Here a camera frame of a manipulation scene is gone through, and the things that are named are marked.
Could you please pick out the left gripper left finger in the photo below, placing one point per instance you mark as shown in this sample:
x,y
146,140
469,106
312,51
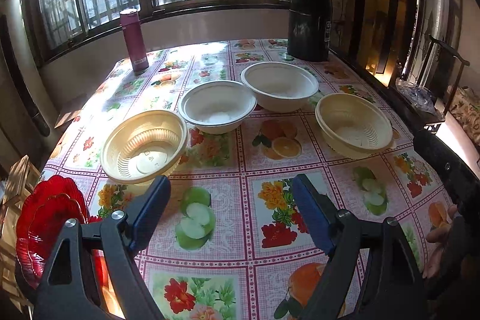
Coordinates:
x,y
69,288

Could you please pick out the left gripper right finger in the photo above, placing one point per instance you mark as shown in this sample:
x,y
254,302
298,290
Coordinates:
x,y
371,272

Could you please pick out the cream plastic bowl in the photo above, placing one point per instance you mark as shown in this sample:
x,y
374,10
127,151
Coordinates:
x,y
352,126
144,146

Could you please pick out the white paper bowl small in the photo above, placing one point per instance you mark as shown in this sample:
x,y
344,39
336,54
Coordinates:
x,y
217,107

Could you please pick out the white paper bowl large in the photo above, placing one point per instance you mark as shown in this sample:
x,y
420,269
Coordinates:
x,y
279,87

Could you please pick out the person's right hand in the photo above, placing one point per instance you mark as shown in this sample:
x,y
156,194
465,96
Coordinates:
x,y
438,236

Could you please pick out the floral cushion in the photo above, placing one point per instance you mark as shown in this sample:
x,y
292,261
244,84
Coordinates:
x,y
465,109

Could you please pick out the red glass plate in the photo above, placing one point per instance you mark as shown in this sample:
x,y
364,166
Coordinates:
x,y
44,213

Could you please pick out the clear plastic bag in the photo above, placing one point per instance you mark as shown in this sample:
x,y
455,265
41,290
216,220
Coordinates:
x,y
421,98

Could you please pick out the dark wooden chair right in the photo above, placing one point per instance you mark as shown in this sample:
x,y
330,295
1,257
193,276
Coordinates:
x,y
441,73

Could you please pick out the wooden chair left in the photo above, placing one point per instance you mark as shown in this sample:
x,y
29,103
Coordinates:
x,y
15,188

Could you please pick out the small wooden stool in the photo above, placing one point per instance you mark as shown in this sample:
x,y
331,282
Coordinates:
x,y
71,110

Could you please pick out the floral plastic tablecloth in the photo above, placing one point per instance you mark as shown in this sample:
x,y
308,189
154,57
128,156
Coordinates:
x,y
232,243

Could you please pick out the magenta thermos bottle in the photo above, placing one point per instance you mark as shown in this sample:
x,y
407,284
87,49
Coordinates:
x,y
131,28

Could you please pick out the black cylindrical container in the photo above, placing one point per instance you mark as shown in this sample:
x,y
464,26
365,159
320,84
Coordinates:
x,y
310,23

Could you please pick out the white tower air conditioner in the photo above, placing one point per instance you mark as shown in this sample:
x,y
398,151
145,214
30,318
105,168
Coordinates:
x,y
46,115

